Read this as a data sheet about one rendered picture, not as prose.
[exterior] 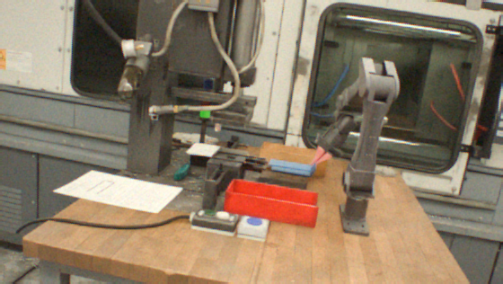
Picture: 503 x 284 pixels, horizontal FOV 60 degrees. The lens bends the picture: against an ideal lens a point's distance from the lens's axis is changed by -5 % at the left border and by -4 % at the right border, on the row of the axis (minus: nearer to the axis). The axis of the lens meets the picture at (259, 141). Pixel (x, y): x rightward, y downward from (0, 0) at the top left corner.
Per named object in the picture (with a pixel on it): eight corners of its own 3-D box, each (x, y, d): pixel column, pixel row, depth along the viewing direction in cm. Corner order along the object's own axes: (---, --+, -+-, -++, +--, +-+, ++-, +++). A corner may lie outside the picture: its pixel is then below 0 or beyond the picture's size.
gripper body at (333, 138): (314, 136, 152) (329, 119, 150) (338, 155, 152) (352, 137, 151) (314, 139, 146) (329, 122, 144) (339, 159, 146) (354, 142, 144)
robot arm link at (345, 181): (343, 169, 128) (348, 175, 122) (372, 173, 129) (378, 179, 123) (339, 190, 129) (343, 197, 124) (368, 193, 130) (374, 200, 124)
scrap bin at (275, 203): (314, 227, 119) (319, 207, 118) (223, 212, 121) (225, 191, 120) (314, 211, 131) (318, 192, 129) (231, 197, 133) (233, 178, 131)
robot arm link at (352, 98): (336, 94, 148) (366, 48, 119) (362, 98, 149) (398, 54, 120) (335, 129, 144) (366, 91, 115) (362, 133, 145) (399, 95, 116)
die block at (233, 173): (236, 193, 136) (239, 170, 135) (204, 188, 137) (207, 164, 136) (246, 174, 156) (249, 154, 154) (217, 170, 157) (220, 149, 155)
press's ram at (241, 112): (246, 138, 132) (260, 35, 125) (161, 124, 134) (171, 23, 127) (254, 127, 149) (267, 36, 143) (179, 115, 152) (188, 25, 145)
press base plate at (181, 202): (267, 236, 117) (269, 226, 116) (87, 203, 121) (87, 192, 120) (284, 169, 180) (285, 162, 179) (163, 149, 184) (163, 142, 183)
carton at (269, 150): (324, 179, 166) (328, 159, 164) (257, 168, 168) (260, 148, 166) (323, 170, 178) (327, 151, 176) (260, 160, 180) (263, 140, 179)
